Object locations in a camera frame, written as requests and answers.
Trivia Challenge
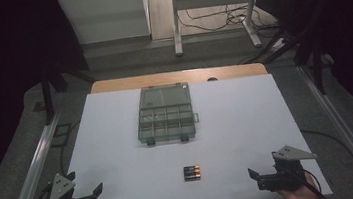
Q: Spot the aluminium rail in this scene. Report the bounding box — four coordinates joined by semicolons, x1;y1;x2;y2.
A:
295;58;353;199
0;110;72;199

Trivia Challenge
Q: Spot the tangle of black floor cables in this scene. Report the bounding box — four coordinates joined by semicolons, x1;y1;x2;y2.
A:
176;0;280;42

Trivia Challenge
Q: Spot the thin black floor cable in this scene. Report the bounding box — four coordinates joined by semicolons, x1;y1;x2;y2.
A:
300;123;350;153

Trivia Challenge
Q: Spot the white cabinet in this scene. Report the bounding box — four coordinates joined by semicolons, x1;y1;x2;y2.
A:
58;0;153;47

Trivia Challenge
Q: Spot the black metal stand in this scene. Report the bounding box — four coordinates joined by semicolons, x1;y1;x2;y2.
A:
38;59;100;127
290;27;330;99

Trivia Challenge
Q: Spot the clear grey compartment box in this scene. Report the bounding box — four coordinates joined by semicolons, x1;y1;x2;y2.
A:
132;80;203;149

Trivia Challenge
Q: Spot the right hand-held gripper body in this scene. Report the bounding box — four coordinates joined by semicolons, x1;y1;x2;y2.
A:
253;141;321;195

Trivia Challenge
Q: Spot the white table sheet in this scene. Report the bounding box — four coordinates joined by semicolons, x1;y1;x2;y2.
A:
58;67;333;199

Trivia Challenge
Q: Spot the white power strip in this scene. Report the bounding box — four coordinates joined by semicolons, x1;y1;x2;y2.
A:
268;37;290;54

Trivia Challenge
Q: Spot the person's right hand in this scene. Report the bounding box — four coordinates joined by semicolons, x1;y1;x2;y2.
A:
275;173;325;199

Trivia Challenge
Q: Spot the black orange-tipped battery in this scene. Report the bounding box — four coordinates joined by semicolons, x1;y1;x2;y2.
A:
183;173;203;183
183;169;202;178
182;164;201;173

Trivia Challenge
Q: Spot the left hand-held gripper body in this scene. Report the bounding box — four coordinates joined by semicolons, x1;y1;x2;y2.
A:
40;169;98;199

